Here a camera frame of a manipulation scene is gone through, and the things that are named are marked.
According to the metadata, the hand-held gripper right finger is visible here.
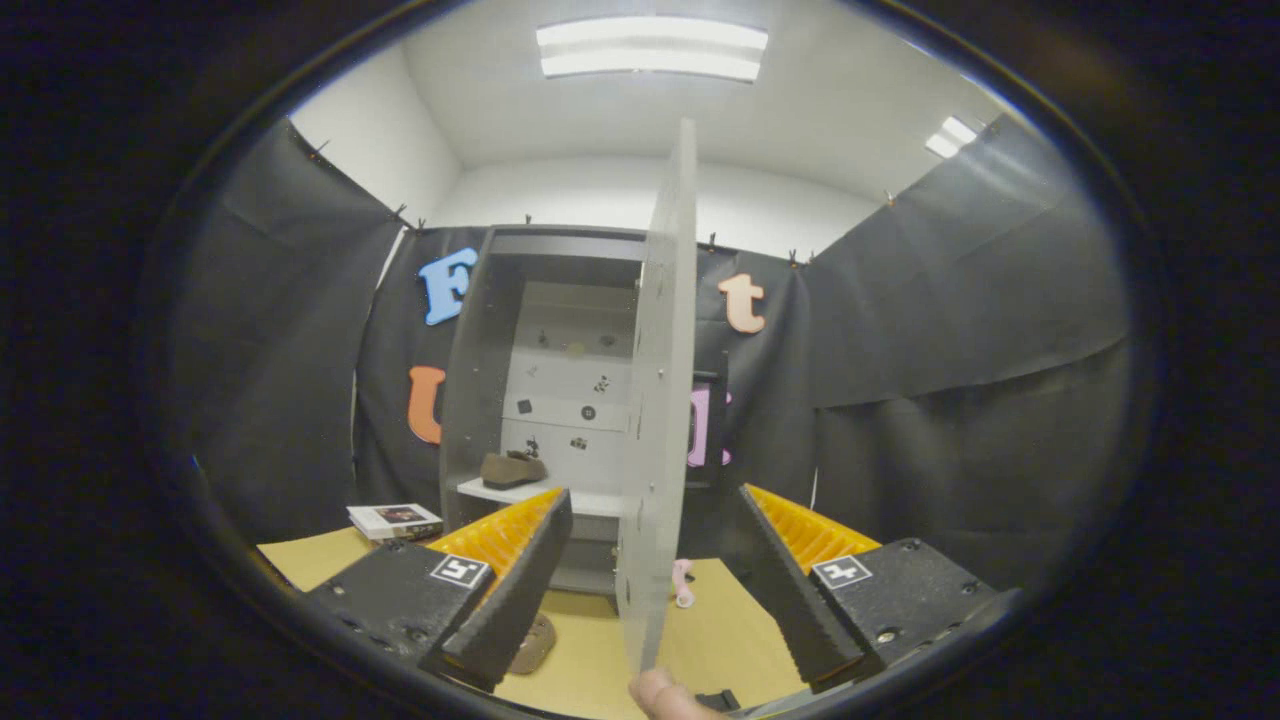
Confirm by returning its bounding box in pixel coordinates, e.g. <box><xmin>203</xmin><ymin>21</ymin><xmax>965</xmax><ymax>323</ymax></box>
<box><xmin>738</xmin><ymin>484</ymin><xmax>1006</xmax><ymax>695</ymax></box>

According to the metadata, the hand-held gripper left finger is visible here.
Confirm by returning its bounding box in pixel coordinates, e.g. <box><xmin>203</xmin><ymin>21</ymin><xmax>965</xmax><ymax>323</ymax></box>
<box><xmin>303</xmin><ymin>487</ymin><xmax>575</xmax><ymax>693</ymax></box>

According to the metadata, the brown fuzzy shoe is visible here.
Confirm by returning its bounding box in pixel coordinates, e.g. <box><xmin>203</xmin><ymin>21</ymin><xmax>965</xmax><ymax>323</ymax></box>
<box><xmin>480</xmin><ymin>450</ymin><xmax>549</xmax><ymax>491</ymax></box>
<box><xmin>507</xmin><ymin>612</ymin><xmax>558</xmax><ymax>676</ymax></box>

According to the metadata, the grey shoe cabinet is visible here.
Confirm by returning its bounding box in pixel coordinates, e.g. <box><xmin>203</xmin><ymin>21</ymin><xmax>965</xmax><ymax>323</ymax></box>
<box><xmin>440</xmin><ymin>225</ymin><xmax>731</xmax><ymax>597</ymax></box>

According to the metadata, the grey shoe cabinet door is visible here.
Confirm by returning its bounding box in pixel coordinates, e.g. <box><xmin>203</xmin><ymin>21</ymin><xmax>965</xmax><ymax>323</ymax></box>
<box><xmin>615</xmin><ymin>118</ymin><xmax>698</xmax><ymax>674</ymax></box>

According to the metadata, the black backdrop cloth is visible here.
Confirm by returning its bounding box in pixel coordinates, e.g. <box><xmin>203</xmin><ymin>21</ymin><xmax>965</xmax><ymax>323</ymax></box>
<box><xmin>175</xmin><ymin>115</ymin><xmax>1131</xmax><ymax>591</ymax></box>

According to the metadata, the small ceiling light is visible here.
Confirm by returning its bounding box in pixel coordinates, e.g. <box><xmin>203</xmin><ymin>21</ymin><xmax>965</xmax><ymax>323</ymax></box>
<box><xmin>924</xmin><ymin>115</ymin><xmax>980</xmax><ymax>160</ymax></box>

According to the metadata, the long ceiling light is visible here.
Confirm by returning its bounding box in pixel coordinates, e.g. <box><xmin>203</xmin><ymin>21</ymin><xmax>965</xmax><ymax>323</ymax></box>
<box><xmin>536</xmin><ymin>15</ymin><xmax>770</xmax><ymax>84</ymax></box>

